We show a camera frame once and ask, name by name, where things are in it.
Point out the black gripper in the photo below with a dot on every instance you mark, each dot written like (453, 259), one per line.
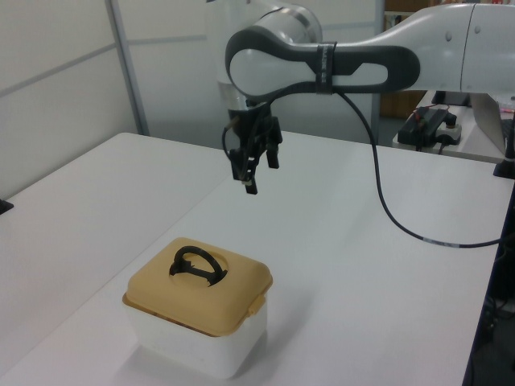
(251, 128)

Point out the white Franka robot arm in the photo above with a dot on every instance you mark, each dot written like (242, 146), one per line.
(402, 48)

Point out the black power supply box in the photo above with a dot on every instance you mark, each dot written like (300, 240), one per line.
(422, 126)

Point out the white plastic box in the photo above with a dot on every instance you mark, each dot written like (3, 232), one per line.
(201, 354)

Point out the silver laptop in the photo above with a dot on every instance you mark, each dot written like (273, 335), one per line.
(489, 116)

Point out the black bracket at table edge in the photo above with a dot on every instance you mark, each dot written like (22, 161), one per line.
(5, 206)

